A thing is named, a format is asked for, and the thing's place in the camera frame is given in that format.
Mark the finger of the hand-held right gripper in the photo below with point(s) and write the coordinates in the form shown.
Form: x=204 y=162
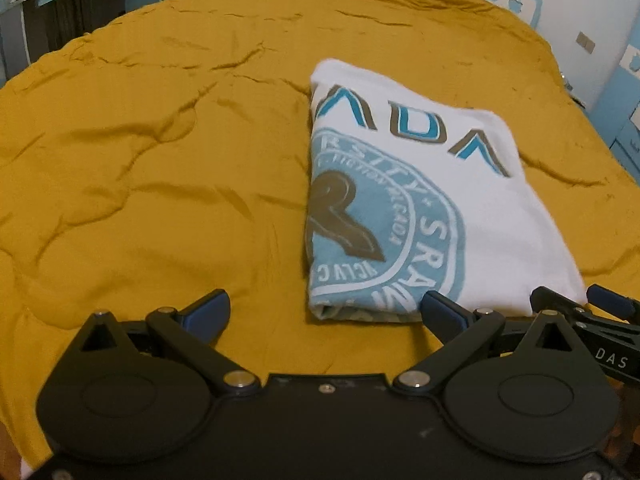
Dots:
x=614 y=301
x=550 y=298

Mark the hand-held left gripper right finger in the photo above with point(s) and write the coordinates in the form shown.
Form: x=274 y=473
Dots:
x=441 y=312

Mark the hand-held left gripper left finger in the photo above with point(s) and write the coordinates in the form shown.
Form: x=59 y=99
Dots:
x=207 y=311

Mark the white printed sweatshirt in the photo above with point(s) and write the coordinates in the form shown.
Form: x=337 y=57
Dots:
x=500 y=220

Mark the mustard yellow quilted blanket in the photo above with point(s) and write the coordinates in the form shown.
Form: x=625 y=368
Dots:
x=150 y=160

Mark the light blue cabinet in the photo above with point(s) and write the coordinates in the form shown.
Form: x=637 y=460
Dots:
x=622 y=120

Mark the wall switch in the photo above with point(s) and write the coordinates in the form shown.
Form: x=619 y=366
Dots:
x=585 y=43

